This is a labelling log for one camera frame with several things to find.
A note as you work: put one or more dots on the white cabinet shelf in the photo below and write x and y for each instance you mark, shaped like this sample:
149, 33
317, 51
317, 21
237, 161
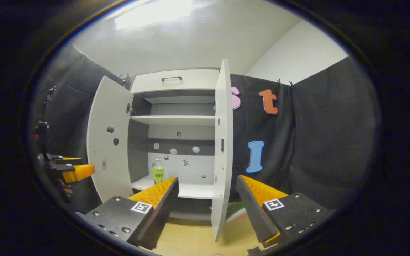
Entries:
176, 120
194, 190

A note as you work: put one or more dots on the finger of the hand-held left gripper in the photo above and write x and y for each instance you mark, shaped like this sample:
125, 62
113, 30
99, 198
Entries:
80, 172
68, 160

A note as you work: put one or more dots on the watermelon slice toy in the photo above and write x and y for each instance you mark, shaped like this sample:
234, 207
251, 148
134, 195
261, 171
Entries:
235, 211

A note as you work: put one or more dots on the black backdrop cloth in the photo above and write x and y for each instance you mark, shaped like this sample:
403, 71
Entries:
315, 142

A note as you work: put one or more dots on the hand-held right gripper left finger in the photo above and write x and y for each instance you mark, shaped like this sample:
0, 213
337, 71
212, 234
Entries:
162, 209

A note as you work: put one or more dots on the white grey cabinet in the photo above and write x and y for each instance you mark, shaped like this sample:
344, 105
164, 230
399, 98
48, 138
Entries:
190, 167

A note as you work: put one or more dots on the clear bottle green label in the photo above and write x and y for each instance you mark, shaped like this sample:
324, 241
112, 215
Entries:
158, 174

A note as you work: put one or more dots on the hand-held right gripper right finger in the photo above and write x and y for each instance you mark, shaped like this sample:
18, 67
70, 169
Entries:
253, 209

